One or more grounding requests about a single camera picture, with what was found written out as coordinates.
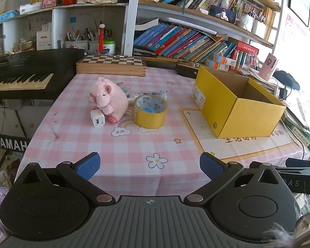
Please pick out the pink checkered tablecloth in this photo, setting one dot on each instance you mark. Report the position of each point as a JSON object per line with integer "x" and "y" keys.
{"x": 98, "y": 144}

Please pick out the black stapler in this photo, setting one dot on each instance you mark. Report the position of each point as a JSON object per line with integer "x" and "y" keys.
{"x": 144, "y": 51}

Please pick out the white tissue pack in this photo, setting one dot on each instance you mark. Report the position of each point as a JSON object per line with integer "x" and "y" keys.
{"x": 31, "y": 7}

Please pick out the small blue-grey bottle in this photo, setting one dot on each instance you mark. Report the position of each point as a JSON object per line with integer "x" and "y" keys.
{"x": 122, "y": 89}

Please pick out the row of blue picture books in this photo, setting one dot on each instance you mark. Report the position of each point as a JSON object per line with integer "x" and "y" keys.
{"x": 175, "y": 40}

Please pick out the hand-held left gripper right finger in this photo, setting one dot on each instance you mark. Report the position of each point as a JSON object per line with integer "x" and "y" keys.
{"x": 211, "y": 165}

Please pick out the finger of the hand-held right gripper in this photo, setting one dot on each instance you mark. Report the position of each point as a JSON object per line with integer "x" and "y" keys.
{"x": 299, "y": 169}
{"x": 302, "y": 163}

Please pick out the white box red label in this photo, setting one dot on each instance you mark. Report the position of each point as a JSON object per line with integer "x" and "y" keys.
{"x": 44, "y": 41}

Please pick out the white bookshelf frame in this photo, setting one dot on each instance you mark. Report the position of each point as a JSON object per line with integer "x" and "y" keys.
{"x": 129, "y": 18}

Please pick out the pink plush pig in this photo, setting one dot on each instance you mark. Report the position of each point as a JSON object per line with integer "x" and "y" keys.
{"x": 111, "y": 98}

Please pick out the black small case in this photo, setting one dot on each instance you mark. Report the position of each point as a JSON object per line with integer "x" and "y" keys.
{"x": 186, "y": 71}

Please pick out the yellow tape roll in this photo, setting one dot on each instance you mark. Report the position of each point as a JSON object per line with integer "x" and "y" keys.
{"x": 149, "y": 120}

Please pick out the stack of papers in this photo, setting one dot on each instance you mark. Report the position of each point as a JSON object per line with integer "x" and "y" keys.
{"x": 253, "y": 71}

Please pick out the stack of green books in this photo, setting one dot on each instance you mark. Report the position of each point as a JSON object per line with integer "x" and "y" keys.
{"x": 299, "y": 131}

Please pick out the white pen pot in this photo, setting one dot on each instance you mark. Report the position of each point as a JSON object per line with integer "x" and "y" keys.
{"x": 246, "y": 24}
{"x": 259, "y": 29}

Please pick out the orange white medicine box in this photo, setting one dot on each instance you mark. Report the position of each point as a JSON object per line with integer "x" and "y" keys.
{"x": 224, "y": 60}
{"x": 217, "y": 65}

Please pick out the white brush holder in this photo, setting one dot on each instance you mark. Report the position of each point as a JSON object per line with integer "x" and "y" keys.
{"x": 76, "y": 44}

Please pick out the pink wall poster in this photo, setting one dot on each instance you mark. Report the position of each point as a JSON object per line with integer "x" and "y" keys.
{"x": 290, "y": 28}

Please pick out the dark framed wall picture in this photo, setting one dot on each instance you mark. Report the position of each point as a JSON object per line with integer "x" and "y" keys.
{"x": 299, "y": 0}

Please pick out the black cap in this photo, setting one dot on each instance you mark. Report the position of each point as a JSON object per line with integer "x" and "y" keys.
{"x": 286, "y": 80}

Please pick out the wooden chessboard box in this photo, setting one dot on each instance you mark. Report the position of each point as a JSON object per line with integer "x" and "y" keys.
{"x": 111, "y": 67}

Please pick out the black electronic keyboard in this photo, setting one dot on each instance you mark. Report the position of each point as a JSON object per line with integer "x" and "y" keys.
{"x": 28, "y": 62}

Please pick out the fuzzy grey cloth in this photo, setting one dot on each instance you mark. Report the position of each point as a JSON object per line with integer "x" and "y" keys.
{"x": 307, "y": 230}

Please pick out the blue tissue pack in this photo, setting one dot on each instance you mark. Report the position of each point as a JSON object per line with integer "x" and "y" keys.
{"x": 7, "y": 16}

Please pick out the white charger plug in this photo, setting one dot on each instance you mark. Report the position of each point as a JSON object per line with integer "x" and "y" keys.
{"x": 97, "y": 118}

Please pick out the green lid wipes canister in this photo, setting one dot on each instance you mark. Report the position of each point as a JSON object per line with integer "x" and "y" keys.
{"x": 109, "y": 47}

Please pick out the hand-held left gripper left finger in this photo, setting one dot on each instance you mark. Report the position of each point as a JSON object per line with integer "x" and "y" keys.
{"x": 89, "y": 164}

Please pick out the pink cylinder container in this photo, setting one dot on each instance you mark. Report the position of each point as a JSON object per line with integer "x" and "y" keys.
{"x": 268, "y": 67}

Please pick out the yellow cardboard box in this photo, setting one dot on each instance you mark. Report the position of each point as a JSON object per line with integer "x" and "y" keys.
{"x": 245, "y": 118}

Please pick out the black keyboard stand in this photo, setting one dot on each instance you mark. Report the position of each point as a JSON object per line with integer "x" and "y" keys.
{"x": 7, "y": 142}

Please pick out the black power adapter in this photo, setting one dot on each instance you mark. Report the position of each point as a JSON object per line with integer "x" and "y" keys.
{"x": 283, "y": 93}

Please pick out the framed photo of man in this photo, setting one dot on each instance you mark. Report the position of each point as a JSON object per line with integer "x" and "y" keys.
{"x": 222, "y": 14}

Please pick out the red white glue bottle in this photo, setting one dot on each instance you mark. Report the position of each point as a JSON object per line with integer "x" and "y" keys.
{"x": 101, "y": 38}

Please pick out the red lettered box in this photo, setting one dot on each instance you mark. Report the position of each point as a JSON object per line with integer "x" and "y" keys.
{"x": 248, "y": 47}

